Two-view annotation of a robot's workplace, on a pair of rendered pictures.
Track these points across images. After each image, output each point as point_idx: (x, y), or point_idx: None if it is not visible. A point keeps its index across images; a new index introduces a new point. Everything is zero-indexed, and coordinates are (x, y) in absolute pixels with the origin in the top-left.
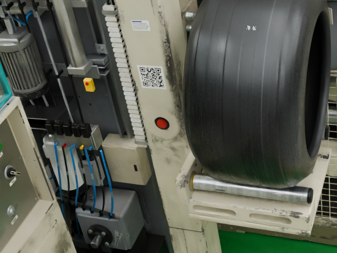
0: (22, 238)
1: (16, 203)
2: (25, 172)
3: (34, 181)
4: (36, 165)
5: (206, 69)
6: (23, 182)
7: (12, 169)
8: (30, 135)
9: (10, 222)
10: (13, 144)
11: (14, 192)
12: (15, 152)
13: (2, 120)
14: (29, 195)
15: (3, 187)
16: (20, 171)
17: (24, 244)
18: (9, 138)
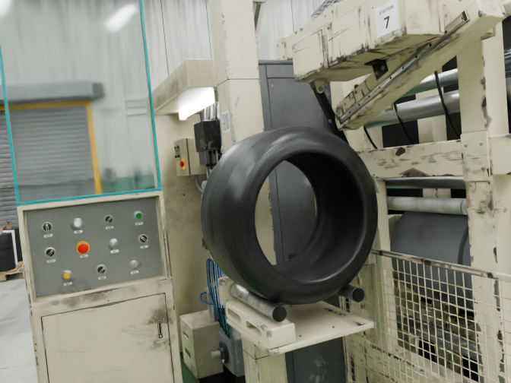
0: (130, 284)
1: (141, 263)
2: (158, 249)
3: (163, 259)
4: (163, 245)
5: (215, 166)
6: (153, 254)
7: (144, 236)
8: (163, 220)
9: (130, 271)
10: (154, 224)
11: (142, 254)
12: (154, 230)
13: (141, 196)
14: (156, 266)
15: (134, 245)
16: (153, 245)
17: (126, 286)
18: (153, 219)
